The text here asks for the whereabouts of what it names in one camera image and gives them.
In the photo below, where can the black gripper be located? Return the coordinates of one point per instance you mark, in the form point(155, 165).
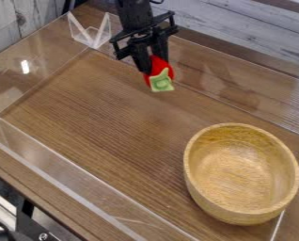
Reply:
point(144, 32)

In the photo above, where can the red felt strawberry toy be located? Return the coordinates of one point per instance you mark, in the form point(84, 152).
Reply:
point(159, 80)

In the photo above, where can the wooden bowl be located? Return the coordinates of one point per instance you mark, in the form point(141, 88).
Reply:
point(240, 173)

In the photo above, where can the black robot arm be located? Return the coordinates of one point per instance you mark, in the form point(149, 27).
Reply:
point(129, 8)

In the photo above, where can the clear acrylic front wall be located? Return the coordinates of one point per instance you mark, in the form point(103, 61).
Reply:
point(95, 210)

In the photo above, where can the black table leg bracket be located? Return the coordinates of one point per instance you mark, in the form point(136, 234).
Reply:
point(28, 227)

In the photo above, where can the clear acrylic corner bracket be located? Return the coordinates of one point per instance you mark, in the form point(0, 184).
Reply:
point(92, 37)

